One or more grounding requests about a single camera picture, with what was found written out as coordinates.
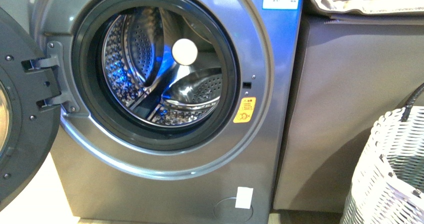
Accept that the white round drum cap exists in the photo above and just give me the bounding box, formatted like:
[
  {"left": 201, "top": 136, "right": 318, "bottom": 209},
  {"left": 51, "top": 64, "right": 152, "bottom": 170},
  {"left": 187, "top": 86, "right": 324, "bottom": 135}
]
[{"left": 171, "top": 38, "right": 198, "bottom": 66}]

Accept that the orange warning sticker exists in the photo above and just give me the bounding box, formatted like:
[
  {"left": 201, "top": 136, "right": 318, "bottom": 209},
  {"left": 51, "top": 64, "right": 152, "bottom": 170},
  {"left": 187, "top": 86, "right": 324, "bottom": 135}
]
[{"left": 233, "top": 97, "right": 256, "bottom": 123}]

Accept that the grey front-load washing machine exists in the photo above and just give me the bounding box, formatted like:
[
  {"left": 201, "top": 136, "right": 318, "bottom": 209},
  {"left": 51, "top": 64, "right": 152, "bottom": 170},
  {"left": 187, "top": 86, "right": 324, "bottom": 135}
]
[{"left": 28, "top": 0, "right": 302, "bottom": 223}]

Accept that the black basket handle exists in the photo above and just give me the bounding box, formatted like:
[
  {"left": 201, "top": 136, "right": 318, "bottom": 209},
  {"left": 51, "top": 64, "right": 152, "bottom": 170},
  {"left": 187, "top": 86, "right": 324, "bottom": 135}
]
[{"left": 400, "top": 83, "right": 424, "bottom": 122}]

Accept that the white paper label tag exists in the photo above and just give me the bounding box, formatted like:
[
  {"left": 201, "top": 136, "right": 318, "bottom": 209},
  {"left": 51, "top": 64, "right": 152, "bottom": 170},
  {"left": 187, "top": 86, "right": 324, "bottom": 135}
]
[{"left": 234, "top": 186, "right": 254, "bottom": 209}]

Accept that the grey beige cabinet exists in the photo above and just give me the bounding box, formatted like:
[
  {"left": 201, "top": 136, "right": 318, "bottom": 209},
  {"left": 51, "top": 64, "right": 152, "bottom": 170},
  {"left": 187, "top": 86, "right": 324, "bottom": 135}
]
[{"left": 273, "top": 14, "right": 424, "bottom": 212}]

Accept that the white woven laundry basket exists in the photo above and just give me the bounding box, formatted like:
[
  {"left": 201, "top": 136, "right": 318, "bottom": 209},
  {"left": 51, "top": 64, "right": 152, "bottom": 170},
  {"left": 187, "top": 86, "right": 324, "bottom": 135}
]
[{"left": 340, "top": 106, "right": 424, "bottom": 223}]

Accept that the washing machine round door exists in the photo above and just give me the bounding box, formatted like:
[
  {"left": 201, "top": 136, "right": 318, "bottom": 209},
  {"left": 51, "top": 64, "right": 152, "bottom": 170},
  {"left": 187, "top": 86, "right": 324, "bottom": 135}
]
[{"left": 0, "top": 10, "right": 61, "bottom": 209}]

